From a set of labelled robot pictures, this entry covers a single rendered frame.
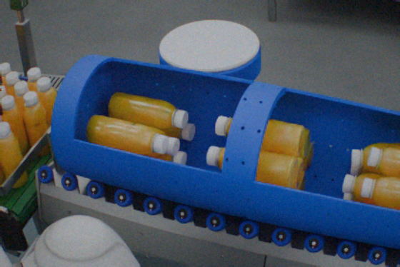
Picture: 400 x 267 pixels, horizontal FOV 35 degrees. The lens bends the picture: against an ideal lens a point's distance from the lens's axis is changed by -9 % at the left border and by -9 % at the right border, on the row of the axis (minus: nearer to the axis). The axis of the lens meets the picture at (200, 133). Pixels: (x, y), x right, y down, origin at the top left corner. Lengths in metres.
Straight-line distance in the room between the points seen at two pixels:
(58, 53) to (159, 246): 2.63
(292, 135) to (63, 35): 3.03
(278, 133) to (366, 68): 2.42
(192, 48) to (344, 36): 2.24
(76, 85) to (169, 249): 0.43
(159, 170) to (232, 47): 0.61
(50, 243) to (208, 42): 1.10
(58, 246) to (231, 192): 0.50
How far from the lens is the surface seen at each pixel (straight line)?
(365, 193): 1.35
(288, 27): 4.10
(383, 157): 1.36
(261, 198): 1.33
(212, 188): 1.36
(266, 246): 1.47
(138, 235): 1.59
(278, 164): 1.36
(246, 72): 1.85
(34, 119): 1.75
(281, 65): 3.73
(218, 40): 1.93
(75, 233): 0.96
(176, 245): 1.56
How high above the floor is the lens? 2.02
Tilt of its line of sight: 38 degrees down
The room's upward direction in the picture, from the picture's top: 5 degrees counter-clockwise
